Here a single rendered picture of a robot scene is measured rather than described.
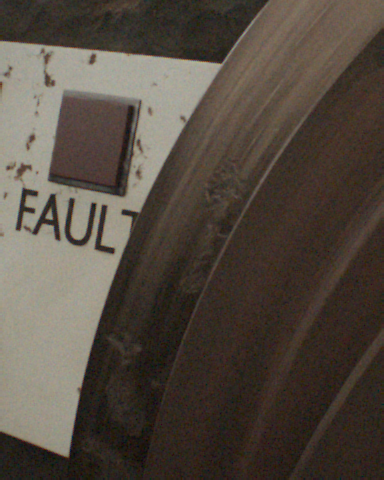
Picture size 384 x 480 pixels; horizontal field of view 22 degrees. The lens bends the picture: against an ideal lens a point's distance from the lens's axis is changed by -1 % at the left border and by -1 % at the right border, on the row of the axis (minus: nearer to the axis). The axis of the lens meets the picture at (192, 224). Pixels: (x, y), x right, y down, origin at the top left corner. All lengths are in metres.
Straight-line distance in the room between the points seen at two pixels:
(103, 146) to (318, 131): 0.22
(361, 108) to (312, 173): 0.02
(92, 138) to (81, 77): 0.03
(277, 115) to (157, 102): 0.18
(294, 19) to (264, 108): 0.02
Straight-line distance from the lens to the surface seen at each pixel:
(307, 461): 0.16
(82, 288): 0.44
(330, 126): 0.23
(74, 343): 0.45
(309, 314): 0.21
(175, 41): 0.45
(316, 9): 0.25
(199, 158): 0.26
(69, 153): 0.45
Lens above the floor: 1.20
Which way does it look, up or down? 3 degrees down
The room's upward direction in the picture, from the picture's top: 10 degrees clockwise
